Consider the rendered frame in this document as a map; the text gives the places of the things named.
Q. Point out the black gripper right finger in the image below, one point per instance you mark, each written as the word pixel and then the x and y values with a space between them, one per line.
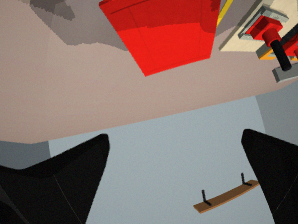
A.
pixel 275 163

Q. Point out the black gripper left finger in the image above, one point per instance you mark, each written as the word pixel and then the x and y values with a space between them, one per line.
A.
pixel 61 189

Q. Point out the dark grey rectangular bar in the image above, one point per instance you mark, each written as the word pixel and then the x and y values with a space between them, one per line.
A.
pixel 280 75

